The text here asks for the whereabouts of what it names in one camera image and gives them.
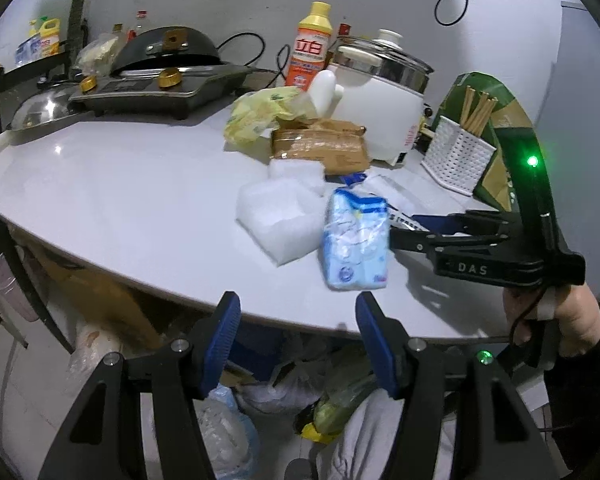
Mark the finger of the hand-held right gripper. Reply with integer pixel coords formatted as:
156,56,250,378
412,211,521,236
389,229,502,257

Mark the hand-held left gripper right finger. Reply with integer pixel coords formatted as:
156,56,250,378
355,291,568,480

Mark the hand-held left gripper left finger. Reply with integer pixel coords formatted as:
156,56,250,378
37,291,242,480

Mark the blue tissue packet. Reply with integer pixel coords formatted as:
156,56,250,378
320,186,392,292

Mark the bin with blue liner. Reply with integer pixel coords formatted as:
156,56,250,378
194,384,262,480

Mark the brown paper package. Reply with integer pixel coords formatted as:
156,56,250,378
270,119,372,176

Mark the yellow plastic bag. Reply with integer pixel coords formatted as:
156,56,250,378
223,86,307,147

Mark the person's right forearm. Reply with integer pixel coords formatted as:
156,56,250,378
545,302,600,473

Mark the person's right hand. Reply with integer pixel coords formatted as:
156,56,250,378
502,282,600,359

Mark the dark blue box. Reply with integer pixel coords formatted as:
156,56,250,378
237,322,303,377

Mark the white plastic wrapper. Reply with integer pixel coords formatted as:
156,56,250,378
367,169,433,232

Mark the cabbage in clear bag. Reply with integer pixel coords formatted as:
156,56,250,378
311,374,378,437

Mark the white chopstick holder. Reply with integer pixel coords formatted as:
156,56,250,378
421,115,497,196

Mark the tied white plastic bag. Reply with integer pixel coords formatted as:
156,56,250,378
239,374,322,417

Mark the person's right leg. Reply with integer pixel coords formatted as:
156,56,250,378
319,389,457,480

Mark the brown cardboard box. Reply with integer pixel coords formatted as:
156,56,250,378
40,255,163,353

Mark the bundle of wooden chopsticks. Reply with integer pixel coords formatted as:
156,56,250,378
459,85,498,137

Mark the white rice cooker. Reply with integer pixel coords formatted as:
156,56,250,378
325,30,435,166

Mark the small white foam sheet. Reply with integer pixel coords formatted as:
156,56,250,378
269,159,327,196

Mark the white plastic sack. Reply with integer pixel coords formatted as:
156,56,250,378
67,319,127,397

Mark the large white foam sheet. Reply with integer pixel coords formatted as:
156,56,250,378
236,177,329,263

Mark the green and gold sack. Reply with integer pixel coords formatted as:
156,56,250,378
432,72,538,211

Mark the white plastic bottle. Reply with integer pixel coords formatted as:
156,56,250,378
307,70,345,118

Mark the black table leg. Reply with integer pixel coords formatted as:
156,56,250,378
0,215,76,356

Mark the orange detergent bottle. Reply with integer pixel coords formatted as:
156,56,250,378
285,2,333,92

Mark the black tabletop stove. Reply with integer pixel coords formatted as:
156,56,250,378
69,62,253,121

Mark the steel pot lid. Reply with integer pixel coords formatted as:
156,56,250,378
6,91,88,133

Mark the black wok lid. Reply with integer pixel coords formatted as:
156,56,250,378
111,26,228,73

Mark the clear bag of food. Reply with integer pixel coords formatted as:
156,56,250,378
75,34,121,73

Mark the black shelf rack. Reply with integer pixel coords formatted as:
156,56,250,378
0,49,77,111

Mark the yellow detergent jug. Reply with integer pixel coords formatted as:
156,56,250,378
39,16,62,57

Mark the blue and white packet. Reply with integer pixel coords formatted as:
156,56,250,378
15,36,43,66

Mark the black stove cable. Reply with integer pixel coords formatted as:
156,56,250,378
215,32,293,88

